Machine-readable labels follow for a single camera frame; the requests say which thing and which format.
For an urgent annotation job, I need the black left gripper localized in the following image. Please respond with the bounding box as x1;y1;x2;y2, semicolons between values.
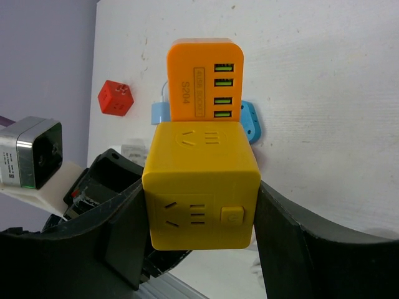
40;148;194;284

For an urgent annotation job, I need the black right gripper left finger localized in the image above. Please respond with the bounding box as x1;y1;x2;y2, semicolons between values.
1;182;148;298

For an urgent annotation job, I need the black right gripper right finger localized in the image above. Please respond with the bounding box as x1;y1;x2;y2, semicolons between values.
254;183;398;298

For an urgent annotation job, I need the white cube power socket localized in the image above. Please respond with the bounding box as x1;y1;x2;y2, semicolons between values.
109;138;150;167

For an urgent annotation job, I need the red cube power socket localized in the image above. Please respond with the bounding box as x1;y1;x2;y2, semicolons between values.
97;80;134;116

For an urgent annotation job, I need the light blue charger plug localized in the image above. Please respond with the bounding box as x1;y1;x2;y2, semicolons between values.
151;102;171;125

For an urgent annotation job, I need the yellow cube power socket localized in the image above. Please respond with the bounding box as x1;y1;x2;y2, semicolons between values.
142;121;261;250

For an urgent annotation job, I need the orange plug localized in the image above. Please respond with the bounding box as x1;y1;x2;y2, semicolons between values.
166;38;244;121

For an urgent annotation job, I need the blue plug adapter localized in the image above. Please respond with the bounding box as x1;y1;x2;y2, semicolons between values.
240;100;262;145

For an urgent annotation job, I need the aluminium frame rail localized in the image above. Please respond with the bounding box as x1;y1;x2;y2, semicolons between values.
134;273;208;299

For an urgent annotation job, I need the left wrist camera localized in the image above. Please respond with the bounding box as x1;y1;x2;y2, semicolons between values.
1;116;63;189

